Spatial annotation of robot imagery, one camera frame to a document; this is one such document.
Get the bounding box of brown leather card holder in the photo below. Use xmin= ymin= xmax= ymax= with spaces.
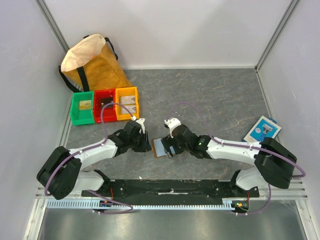
xmin=152 ymin=137 xmax=176 ymax=158

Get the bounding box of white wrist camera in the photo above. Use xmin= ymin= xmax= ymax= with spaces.
xmin=131 ymin=116 xmax=146 ymax=133
xmin=164 ymin=117 xmax=181 ymax=138

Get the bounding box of tan paper tote bag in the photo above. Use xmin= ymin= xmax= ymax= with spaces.
xmin=58 ymin=33 xmax=133 ymax=93

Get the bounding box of yellow plastic bin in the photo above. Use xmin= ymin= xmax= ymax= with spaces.
xmin=115 ymin=86 xmax=140 ymax=121

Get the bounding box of red plastic bin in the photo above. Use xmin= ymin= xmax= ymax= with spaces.
xmin=92 ymin=89 xmax=118 ymax=124

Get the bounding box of blue slotted cable duct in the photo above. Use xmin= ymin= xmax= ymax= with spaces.
xmin=46 ymin=198 xmax=235 ymax=211

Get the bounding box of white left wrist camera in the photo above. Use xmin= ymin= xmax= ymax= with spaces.
xmin=131 ymin=116 xmax=146 ymax=133

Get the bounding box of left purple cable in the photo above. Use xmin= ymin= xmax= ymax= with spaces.
xmin=44 ymin=102 xmax=139 ymax=216

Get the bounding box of gold card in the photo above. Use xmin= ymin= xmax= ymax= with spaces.
xmin=78 ymin=100 xmax=92 ymax=111

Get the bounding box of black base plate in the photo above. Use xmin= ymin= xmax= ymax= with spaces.
xmin=96 ymin=179 xmax=260 ymax=199

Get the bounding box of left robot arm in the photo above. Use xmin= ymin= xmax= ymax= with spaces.
xmin=36 ymin=118 xmax=152 ymax=200

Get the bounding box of aluminium corner post right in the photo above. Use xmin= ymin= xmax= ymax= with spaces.
xmin=254 ymin=0 xmax=301 ymax=73

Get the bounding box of purple cable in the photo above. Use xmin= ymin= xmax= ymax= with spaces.
xmin=44 ymin=102 xmax=139 ymax=216
xmin=169 ymin=101 xmax=307 ymax=216

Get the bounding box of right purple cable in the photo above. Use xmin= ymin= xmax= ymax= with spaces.
xmin=169 ymin=101 xmax=307 ymax=216

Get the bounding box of aluminium corner post left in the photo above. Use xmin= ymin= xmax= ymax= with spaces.
xmin=35 ymin=0 xmax=69 ymax=53

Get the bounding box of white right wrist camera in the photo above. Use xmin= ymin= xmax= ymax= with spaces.
xmin=164 ymin=117 xmax=181 ymax=138

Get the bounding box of black VIP card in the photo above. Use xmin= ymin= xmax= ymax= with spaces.
xmin=100 ymin=97 xmax=114 ymax=108

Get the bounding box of white VIP card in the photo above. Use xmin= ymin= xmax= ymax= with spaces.
xmin=121 ymin=105 xmax=137 ymax=114

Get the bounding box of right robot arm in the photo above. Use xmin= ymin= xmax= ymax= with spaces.
xmin=161 ymin=124 xmax=297 ymax=197

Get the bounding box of aluminium corner post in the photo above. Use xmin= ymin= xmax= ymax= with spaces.
xmin=254 ymin=0 xmax=301 ymax=73
xmin=35 ymin=0 xmax=69 ymax=53

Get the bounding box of aluminium front rail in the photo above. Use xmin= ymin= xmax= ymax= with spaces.
xmin=34 ymin=178 xmax=310 ymax=200

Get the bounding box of silver VIP card in bin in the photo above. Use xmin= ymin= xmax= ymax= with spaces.
xmin=120 ymin=95 xmax=136 ymax=105

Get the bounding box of blue razor box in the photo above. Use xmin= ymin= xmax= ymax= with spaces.
xmin=242 ymin=116 xmax=282 ymax=143

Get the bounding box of green plastic bin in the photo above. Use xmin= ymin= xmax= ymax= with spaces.
xmin=69 ymin=91 xmax=95 ymax=126

